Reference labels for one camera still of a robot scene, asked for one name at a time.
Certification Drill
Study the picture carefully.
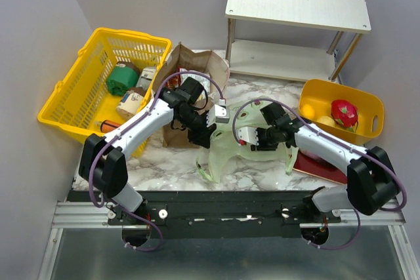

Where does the orange bottle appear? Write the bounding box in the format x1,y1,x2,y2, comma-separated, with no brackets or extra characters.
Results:
94,120,121,133

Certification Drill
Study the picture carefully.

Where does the white two-tier shelf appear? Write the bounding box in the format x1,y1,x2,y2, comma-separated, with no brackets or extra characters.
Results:
225,0,371,82

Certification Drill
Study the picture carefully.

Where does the green plastic grocery bag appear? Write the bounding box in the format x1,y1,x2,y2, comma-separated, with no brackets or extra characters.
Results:
196,101,298,183

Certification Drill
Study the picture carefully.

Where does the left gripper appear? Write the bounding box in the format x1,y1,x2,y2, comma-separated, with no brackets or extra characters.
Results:
177,109,217,150

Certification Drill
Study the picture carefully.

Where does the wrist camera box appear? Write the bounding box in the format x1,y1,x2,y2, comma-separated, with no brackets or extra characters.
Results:
236,127,259,146
206,104,230,127

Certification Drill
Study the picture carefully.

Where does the white chips packet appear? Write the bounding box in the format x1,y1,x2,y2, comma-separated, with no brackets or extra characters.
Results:
179,73,211,101

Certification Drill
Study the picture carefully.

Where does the red lacquer tray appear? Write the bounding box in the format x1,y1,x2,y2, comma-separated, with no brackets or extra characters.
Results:
293,151,347,184

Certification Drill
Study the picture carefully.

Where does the yellow plastic shopping basket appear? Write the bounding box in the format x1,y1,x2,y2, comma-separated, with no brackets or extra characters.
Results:
37,28,172,143

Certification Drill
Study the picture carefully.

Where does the red snack packet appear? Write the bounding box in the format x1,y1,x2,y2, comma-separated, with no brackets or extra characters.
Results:
165,74,181,90

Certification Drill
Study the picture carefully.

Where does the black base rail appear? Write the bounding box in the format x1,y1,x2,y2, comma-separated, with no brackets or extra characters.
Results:
108,191,342,239

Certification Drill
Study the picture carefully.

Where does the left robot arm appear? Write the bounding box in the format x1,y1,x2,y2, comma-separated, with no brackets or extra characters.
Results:
78,77,216,224

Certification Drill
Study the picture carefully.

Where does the yellow plastic tub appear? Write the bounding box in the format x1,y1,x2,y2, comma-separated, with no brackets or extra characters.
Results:
299,79,385,145

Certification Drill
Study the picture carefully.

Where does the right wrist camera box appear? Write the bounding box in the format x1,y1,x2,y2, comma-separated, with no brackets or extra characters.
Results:
236,127,259,146

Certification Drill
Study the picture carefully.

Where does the white small carton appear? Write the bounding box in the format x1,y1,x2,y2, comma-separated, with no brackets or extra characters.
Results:
136,66,157,90

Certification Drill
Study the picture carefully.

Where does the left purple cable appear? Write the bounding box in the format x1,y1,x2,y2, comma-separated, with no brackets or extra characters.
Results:
89,70,228,252

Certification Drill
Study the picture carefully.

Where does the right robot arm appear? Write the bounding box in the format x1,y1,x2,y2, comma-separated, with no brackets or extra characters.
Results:
251,103,401,222

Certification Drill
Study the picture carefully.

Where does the purple cable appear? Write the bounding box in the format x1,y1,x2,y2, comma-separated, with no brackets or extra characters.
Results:
89,70,228,252
231,98,408,250

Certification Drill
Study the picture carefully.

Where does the brown paper bag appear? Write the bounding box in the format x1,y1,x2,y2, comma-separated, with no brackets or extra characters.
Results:
152,43,230,149

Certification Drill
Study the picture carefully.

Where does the yellow potato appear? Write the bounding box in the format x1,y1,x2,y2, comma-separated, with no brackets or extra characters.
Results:
316,115,336,127

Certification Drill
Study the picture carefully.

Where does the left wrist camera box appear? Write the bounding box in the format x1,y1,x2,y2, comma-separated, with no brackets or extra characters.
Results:
206,104,230,127

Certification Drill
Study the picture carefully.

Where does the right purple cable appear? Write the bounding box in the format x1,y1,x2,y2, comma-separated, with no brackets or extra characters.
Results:
231,98,408,250

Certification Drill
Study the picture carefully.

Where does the red dragon fruit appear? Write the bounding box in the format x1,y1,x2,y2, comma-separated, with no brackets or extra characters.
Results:
331,100,358,132

